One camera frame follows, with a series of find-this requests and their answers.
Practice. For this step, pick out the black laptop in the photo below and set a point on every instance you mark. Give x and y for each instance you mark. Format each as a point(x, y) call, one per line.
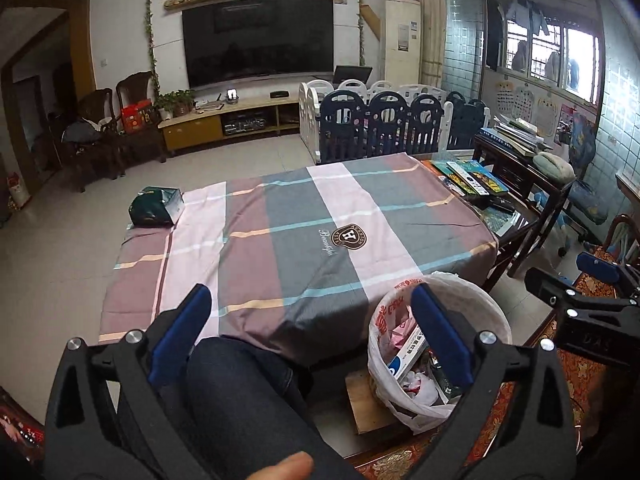
point(352, 75)

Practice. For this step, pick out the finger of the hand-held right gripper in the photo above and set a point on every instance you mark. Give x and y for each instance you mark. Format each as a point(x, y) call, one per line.
point(600, 262)
point(555, 287)

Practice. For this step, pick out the dark wooden side table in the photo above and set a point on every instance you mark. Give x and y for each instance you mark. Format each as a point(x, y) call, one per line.
point(520, 175)

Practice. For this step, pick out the striped plaid tablecloth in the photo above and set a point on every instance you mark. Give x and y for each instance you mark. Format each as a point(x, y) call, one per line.
point(300, 200)

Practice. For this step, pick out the black stereo amplifier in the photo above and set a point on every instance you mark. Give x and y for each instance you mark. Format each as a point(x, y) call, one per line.
point(245, 125)

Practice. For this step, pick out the red patterned rug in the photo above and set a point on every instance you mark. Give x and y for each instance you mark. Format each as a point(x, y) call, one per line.
point(525, 410)

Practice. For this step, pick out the red printed object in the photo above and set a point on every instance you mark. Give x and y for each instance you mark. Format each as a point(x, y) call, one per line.
point(17, 425)

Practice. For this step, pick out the grey green cushion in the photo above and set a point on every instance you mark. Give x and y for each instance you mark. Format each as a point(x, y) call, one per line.
point(552, 167)

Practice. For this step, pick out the person's dark jeans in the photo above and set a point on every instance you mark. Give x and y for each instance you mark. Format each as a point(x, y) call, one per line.
point(250, 400)

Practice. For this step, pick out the wooden television cabinet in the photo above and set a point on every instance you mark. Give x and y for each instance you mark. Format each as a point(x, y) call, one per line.
point(192, 132)

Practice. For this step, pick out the small desk clock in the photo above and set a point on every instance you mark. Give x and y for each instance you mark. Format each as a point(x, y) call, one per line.
point(232, 96)

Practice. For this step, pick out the green ivy garland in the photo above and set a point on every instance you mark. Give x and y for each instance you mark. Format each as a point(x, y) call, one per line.
point(360, 10)
point(150, 25)

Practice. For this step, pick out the stack of books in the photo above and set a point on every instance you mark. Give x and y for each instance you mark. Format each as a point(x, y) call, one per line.
point(515, 135)

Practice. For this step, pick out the navy and white playpen fence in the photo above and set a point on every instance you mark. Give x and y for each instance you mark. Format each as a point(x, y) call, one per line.
point(385, 125)

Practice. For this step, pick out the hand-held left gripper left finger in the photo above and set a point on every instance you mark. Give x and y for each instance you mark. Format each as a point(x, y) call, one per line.
point(180, 332)

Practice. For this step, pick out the dark wooden chair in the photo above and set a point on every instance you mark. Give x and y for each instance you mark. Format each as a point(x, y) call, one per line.
point(95, 102)
point(135, 85)

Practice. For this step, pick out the barred window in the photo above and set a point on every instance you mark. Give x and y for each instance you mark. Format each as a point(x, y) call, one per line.
point(580, 55)

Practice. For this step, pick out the beige curtain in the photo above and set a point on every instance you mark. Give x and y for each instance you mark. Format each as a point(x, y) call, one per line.
point(429, 20)

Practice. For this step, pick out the large black television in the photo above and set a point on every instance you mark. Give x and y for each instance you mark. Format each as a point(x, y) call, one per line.
point(257, 42)

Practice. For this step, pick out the row of colourful books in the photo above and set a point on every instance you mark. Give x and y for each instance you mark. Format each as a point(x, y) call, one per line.
point(470, 177)

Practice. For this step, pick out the hanging clothes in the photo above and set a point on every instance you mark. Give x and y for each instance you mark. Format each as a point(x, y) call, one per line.
point(525, 12)

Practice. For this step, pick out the blue printed chair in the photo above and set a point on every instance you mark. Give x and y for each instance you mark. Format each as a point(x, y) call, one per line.
point(585, 160)

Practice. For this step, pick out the white trash bin with liner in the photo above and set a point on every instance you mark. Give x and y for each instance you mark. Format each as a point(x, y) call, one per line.
point(475, 305)

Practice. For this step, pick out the black set-top box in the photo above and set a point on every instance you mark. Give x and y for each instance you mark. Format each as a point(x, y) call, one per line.
point(279, 95)

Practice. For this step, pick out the red gift box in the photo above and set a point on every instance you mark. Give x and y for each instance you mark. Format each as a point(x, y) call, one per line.
point(136, 117)

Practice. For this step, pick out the red and white bag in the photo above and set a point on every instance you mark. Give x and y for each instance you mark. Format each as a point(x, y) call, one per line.
point(17, 190)

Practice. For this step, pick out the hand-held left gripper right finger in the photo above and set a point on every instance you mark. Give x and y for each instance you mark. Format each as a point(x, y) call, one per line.
point(442, 332)

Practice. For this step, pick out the potted green plant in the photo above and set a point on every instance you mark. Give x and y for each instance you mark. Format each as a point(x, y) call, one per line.
point(177, 100)

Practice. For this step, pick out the dark green shopping bag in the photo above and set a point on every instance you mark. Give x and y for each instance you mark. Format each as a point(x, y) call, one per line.
point(152, 205)

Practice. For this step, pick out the wooden board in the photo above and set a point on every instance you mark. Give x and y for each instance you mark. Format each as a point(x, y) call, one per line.
point(370, 405)

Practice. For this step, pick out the white standing air conditioner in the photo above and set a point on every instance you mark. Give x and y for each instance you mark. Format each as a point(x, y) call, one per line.
point(402, 45)

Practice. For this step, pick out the person's left hand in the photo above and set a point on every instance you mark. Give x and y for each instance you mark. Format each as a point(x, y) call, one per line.
point(285, 467)

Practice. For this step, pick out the wall learning charts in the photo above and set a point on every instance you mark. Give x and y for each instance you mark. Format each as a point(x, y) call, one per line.
point(525, 107)

